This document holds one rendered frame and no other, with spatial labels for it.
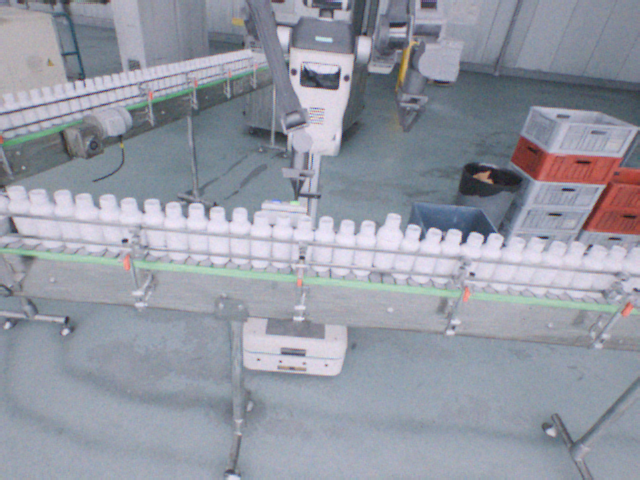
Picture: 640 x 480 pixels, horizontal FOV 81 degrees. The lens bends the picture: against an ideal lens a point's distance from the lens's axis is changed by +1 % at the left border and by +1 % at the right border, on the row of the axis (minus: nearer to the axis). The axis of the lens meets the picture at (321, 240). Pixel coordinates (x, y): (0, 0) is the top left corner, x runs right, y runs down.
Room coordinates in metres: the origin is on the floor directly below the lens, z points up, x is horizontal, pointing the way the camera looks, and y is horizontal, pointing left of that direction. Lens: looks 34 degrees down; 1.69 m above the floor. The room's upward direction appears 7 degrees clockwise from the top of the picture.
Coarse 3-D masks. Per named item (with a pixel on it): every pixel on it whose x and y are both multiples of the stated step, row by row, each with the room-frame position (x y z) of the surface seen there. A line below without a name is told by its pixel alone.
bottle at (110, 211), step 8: (104, 200) 0.86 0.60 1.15; (112, 200) 0.85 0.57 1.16; (104, 208) 0.83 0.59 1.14; (112, 208) 0.84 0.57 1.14; (120, 208) 0.87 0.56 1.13; (104, 216) 0.82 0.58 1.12; (112, 216) 0.83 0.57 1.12; (104, 232) 0.83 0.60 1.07; (112, 232) 0.82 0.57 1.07; (120, 232) 0.84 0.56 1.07; (112, 240) 0.82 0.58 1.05; (120, 240) 0.83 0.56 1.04; (112, 248) 0.82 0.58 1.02
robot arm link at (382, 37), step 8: (392, 0) 1.37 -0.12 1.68; (400, 0) 1.36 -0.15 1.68; (392, 8) 1.37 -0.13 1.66; (400, 8) 1.37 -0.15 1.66; (384, 16) 1.38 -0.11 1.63; (392, 16) 1.37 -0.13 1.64; (400, 16) 1.37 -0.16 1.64; (384, 24) 1.38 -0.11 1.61; (384, 32) 1.37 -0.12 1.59; (376, 40) 1.43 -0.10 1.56; (384, 40) 1.37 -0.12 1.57; (384, 48) 1.39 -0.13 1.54
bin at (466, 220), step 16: (416, 208) 1.43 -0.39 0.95; (432, 208) 1.50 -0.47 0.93; (448, 208) 1.50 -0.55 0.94; (464, 208) 1.50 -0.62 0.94; (480, 208) 1.51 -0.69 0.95; (416, 224) 1.37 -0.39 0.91; (432, 224) 1.50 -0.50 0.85; (448, 224) 1.50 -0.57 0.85; (464, 224) 1.50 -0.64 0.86; (480, 224) 1.46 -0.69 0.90; (464, 240) 1.51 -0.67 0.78
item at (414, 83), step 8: (408, 72) 1.02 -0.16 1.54; (416, 72) 1.01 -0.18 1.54; (408, 80) 1.02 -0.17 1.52; (416, 80) 1.01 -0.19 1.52; (424, 80) 1.02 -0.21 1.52; (400, 88) 1.05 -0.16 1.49; (408, 88) 1.01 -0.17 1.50; (416, 88) 1.01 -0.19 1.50; (424, 88) 1.03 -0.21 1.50; (408, 96) 0.99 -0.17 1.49; (416, 96) 0.99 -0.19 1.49; (424, 96) 0.99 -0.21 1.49
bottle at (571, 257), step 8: (568, 248) 0.92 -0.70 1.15; (576, 248) 0.90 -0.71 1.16; (584, 248) 0.90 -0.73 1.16; (568, 256) 0.91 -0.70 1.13; (576, 256) 0.90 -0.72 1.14; (568, 264) 0.89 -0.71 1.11; (576, 264) 0.89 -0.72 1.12; (560, 272) 0.90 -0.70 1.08; (568, 272) 0.89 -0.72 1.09; (552, 280) 0.90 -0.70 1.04; (560, 280) 0.89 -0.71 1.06; (568, 280) 0.89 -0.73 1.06
